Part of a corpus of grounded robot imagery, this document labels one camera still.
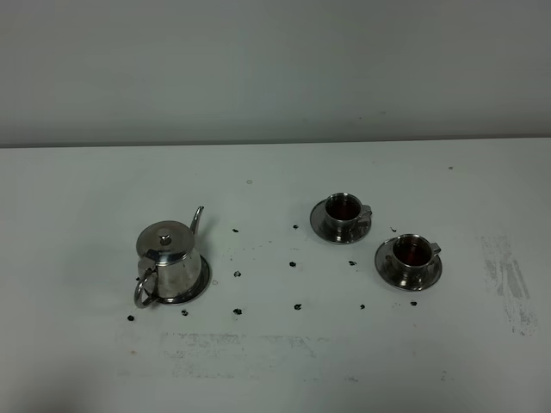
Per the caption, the stainless steel teapot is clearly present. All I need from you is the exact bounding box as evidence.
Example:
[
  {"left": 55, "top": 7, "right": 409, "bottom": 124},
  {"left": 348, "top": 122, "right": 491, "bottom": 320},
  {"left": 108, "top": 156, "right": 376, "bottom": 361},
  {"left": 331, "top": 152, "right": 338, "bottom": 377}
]
[{"left": 133, "top": 206, "right": 204, "bottom": 308}]

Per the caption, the rear stainless steel teacup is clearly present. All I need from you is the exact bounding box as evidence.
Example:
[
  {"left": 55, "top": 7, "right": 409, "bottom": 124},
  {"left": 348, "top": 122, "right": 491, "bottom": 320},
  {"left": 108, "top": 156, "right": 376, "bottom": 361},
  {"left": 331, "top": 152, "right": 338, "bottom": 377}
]
[{"left": 324, "top": 193, "right": 372, "bottom": 231}]

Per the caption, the stainless steel teacup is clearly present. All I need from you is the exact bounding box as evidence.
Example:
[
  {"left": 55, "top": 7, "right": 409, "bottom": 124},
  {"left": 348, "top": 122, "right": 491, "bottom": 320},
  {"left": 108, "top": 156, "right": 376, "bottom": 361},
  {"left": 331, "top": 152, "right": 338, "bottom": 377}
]
[
  {"left": 324, "top": 193, "right": 372, "bottom": 231},
  {"left": 390, "top": 234, "right": 441, "bottom": 276}
]

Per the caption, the steel teapot saucer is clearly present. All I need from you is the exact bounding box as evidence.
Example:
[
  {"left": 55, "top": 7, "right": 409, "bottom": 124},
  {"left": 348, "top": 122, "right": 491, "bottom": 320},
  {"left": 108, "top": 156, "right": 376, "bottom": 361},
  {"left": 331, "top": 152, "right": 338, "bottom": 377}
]
[{"left": 157, "top": 256, "right": 212, "bottom": 305}]

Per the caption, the front stainless steel teacup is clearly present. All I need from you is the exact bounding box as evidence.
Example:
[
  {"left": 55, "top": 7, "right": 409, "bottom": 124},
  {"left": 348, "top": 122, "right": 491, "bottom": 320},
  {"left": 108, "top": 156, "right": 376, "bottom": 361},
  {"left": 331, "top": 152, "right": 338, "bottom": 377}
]
[{"left": 390, "top": 234, "right": 441, "bottom": 276}]

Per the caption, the rear steel cup saucer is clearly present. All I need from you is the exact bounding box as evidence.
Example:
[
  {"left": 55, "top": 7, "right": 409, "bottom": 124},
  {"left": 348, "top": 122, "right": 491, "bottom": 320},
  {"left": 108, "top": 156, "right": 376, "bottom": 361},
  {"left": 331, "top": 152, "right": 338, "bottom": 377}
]
[{"left": 310, "top": 194, "right": 373, "bottom": 244}]

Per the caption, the steel cup saucer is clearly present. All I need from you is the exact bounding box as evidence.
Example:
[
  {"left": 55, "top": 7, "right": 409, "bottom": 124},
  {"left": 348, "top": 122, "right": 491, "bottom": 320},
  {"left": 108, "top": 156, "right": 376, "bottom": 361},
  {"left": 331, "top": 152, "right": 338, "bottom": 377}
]
[
  {"left": 310, "top": 194, "right": 373, "bottom": 244},
  {"left": 375, "top": 234, "right": 443, "bottom": 292}
]

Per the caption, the front steel cup saucer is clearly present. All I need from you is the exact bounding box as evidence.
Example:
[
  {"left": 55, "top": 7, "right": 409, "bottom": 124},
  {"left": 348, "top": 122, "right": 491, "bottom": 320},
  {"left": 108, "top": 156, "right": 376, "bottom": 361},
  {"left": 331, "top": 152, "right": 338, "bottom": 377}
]
[{"left": 375, "top": 234, "right": 443, "bottom": 292}]

